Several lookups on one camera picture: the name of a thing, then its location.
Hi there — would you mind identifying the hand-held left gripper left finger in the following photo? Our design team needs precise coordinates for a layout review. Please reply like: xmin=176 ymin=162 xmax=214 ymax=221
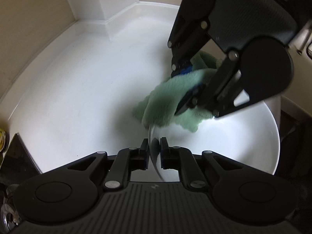
xmin=67 ymin=138 xmax=150 ymax=192

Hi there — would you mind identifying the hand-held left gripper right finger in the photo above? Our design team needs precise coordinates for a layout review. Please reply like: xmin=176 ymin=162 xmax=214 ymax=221
xmin=160 ymin=138 xmax=244 ymax=191

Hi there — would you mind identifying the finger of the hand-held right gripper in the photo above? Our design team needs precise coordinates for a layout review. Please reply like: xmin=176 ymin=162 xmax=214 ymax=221
xmin=175 ymin=52 xmax=251 ymax=118
xmin=167 ymin=7 xmax=211 ymax=78

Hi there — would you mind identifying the green and grey cleaning cloth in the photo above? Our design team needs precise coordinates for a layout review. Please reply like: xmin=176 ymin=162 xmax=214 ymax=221
xmin=133 ymin=50 xmax=220 ymax=134

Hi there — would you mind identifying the white ceramic bowl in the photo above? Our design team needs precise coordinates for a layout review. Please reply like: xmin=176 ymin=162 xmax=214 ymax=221
xmin=147 ymin=88 xmax=280 ymax=183

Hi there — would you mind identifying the black glass gas stove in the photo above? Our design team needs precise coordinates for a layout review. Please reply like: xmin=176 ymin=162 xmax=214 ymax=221
xmin=0 ymin=133 xmax=42 ymax=188

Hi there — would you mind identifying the sauce jar with checked lid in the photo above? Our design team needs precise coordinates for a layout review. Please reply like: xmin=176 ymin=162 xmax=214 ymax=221
xmin=0 ymin=129 xmax=7 ymax=152

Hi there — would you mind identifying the gas burner with pan support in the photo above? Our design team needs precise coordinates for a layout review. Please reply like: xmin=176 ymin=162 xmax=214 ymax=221
xmin=0 ymin=184 xmax=21 ymax=233

